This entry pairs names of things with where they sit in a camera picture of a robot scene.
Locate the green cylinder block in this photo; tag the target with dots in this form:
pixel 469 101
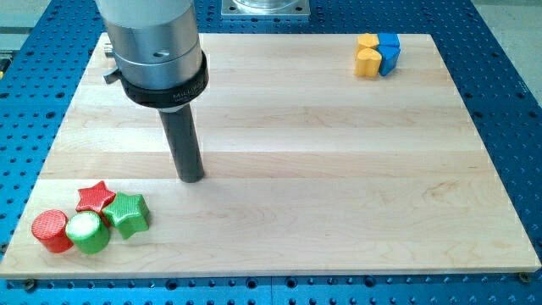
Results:
pixel 88 233

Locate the red cylinder block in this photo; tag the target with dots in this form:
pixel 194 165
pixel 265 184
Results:
pixel 49 229

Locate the yellow pentagon block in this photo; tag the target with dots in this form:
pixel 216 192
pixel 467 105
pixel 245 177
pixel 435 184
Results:
pixel 366 40

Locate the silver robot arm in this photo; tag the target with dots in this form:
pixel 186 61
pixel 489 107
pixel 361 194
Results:
pixel 157 50

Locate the wooden board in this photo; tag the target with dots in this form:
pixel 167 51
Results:
pixel 309 170

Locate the green star block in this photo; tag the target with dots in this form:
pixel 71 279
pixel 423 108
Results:
pixel 128 214

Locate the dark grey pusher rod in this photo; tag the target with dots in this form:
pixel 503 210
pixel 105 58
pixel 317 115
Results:
pixel 180 132

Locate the blue perforated table plate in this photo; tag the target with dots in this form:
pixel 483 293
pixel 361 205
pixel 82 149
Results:
pixel 44 75

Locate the blue cube block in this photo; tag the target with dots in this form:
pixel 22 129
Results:
pixel 388 39

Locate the blue heart block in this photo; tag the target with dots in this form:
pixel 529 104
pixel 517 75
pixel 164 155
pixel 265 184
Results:
pixel 389 59

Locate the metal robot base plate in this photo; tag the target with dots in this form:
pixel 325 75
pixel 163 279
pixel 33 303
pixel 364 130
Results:
pixel 265 8

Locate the red star block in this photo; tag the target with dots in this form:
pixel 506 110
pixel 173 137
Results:
pixel 95 198

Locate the yellow heart block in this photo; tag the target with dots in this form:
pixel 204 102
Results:
pixel 367 62

